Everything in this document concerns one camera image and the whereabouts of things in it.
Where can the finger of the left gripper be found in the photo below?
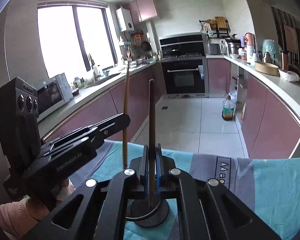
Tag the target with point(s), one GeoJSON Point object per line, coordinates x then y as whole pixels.
{"type": "Point", "coordinates": [98, 132]}

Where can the dark brown wooden chopstick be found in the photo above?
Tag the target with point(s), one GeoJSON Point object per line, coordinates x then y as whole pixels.
{"type": "Point", "coordinates": [151, 143]}

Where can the teal covered appliance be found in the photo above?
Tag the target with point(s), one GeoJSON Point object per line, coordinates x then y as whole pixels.
{"type": "Point", "coordinates": [274, 49]}

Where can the pink sleeve forearm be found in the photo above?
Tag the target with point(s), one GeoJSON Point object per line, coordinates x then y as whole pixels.
{"type": "Point", "coordinates": [15, 219]}

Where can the black range hood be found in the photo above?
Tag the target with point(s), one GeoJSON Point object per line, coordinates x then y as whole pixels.
{"type": "Point", "coordinates": [182, 45]}

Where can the white water heater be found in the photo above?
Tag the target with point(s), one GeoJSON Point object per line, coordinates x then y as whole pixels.
{"type": "Point", "coordinates": [125, 20]}

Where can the plastic oil bottle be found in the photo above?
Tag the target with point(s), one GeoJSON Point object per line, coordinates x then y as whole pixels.
{"type": "Point", "coordinates": [228, 109]}

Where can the pink thermos jug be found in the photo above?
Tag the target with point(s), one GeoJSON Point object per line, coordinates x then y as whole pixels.
{"type": "Point", "coordinates": [250, 42]}

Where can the white plastic bag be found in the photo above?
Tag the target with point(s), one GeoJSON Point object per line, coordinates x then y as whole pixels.
{"type": "Point", "coordinates": [288, 76]}

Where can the white microwave oven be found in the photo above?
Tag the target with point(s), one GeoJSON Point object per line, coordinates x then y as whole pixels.
{"type": "Point", "coordinates": [52, 95]}

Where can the pink lower cabinets left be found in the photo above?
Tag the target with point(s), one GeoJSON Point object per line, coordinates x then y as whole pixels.
{"type": "Point", "coordinates": [96, 104]}

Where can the silver toaster box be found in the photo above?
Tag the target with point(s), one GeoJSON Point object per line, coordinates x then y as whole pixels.
{"type": "Point", "coordinates": [213, 49]}

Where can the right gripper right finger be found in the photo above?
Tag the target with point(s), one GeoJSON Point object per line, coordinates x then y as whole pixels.
{"type": "Point", "coordinates": [163, 164]}

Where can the steel rice cooker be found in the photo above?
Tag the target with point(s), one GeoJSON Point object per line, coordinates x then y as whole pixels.
{"type": "Point", "coordinates": [233, 48]}

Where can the round bamboo steamer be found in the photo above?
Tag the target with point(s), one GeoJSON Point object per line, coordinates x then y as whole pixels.
{"type": "Point", "coordinates": [267, 68]}

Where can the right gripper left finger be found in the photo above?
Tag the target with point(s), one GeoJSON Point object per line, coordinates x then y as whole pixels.
{"type": "Point", "coordinates": [141, 182]}

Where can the left hand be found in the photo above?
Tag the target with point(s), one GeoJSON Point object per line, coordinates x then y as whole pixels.
{"type": "Point", "coordinates": [38, 210]}

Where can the black frying pan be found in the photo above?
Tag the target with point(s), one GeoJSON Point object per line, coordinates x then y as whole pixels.
{"type": "Point", "coordinates": [145, 45]}

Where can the pink wall cabinet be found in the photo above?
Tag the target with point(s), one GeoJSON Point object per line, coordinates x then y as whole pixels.
{"type": "Point", "coordinates": [141, 10]}

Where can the black wall rack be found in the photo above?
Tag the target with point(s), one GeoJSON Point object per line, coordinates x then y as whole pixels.
{"type": "Point", "coordinates": [215, 28]}

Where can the black mesh pen holder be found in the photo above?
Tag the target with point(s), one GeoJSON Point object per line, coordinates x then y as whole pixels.
{"type": "Point", "coordinates": [139, 212]}

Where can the window with dark frame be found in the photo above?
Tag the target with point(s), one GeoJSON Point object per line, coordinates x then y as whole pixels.
{"type": "Point", "coordinates": [76, 40]}

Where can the black built-in oven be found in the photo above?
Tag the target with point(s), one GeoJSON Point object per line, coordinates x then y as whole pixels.
{"type": "Point", "coordinates": [186, 76]}

